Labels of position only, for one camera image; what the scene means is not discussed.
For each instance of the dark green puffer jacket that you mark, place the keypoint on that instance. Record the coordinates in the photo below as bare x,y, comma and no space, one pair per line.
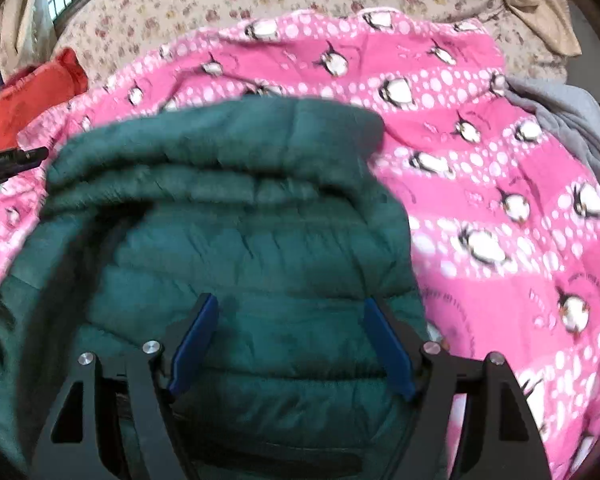
269,205

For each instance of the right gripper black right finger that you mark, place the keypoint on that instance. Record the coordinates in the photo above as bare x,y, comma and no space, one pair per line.
498,436

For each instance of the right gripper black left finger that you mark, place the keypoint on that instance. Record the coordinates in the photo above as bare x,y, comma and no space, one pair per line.
111,419

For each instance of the grey garment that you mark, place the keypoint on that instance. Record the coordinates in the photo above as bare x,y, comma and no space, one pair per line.
568,113

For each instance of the floral beige bed sheet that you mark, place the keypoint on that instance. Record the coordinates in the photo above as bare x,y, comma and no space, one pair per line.
107,34

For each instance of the red ruffled pillow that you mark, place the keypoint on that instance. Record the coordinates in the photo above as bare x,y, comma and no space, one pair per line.
35,89

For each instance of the pink penguin blanket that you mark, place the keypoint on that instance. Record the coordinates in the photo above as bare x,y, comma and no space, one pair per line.
504,222

